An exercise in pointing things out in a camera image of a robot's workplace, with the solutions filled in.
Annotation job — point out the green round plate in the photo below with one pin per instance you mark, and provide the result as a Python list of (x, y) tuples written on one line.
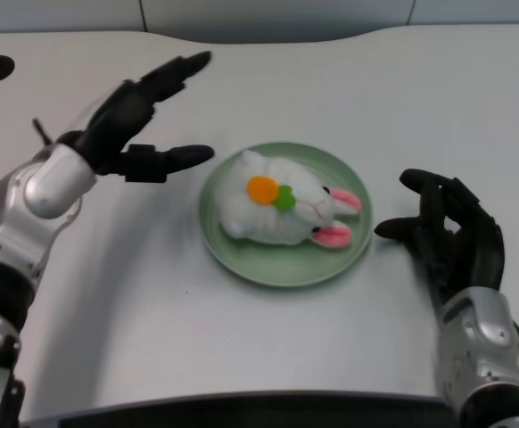
[(250, 258)]

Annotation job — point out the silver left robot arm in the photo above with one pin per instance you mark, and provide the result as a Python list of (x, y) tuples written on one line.
[(23, 223)]

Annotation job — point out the white rabbit plush doll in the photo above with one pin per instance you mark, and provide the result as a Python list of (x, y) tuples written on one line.
[(282, 200)]

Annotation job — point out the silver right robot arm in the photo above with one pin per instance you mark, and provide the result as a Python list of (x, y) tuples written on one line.
[(482, 356)]

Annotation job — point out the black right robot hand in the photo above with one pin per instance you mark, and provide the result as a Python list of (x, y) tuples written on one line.
[(460, 241)]

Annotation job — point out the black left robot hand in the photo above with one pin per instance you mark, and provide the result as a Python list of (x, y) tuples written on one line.
[(126, 120)]

